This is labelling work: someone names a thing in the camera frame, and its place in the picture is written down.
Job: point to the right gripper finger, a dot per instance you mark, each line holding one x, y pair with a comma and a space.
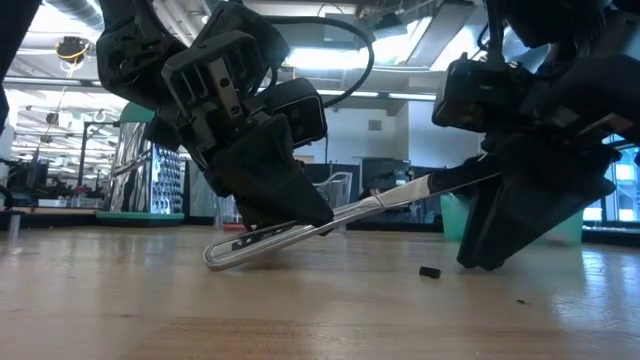
540, 200

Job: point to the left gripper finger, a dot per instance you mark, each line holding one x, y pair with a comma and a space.
270, 175
225, 192

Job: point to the clear plastic bin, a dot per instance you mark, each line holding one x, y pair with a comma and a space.
340, 190

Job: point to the teal plastic bin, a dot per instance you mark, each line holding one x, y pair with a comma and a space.
450, 215

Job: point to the thin steel utensil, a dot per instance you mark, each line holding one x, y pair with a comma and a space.
360, 206

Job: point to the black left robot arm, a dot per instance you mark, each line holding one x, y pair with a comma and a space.
130, 60

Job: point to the grey cloth cover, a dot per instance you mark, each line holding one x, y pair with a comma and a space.
197, 200

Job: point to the teal steel box grater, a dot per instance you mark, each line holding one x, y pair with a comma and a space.
165, 185

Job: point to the small black plastic piece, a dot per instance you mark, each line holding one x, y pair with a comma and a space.
430, 272

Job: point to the long ceiling light bar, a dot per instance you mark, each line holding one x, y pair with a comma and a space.
400, 95

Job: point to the background workbench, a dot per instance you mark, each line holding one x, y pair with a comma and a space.
50, 210

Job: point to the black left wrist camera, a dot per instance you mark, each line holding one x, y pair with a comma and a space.
300, 112

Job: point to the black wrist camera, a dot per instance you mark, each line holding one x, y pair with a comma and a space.
475, 95
300, 112

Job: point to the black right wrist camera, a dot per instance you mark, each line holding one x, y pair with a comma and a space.
475, 95

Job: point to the black background rack frame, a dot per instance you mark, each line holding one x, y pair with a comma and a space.
100, 123

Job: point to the silver rectangular air duct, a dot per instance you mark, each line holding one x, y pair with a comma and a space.
425, 45

